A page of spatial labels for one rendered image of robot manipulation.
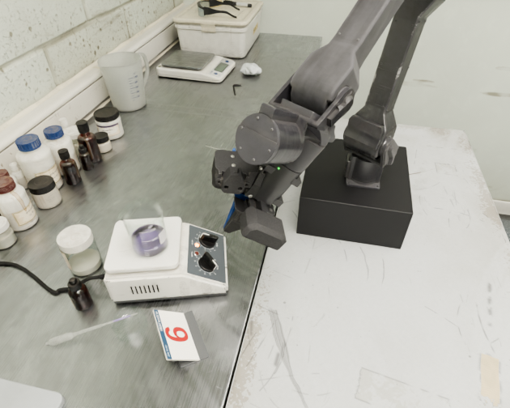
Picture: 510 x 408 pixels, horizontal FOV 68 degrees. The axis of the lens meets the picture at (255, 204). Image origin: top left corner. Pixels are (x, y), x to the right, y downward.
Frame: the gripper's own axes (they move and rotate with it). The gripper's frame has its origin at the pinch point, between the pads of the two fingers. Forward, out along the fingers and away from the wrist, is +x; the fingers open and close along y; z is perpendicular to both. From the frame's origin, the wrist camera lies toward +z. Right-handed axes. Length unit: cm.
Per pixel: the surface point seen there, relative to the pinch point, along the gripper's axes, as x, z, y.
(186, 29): 13, 6, -121
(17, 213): 35.3, 28.7, -19.3
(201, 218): 18.5, -4.0, -19.1
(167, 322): 18.7, 1.8, 7.9
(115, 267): 18.5, 11.5, 0.8
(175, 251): 13.1, 3.9, -1.8
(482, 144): -21, -146, -114
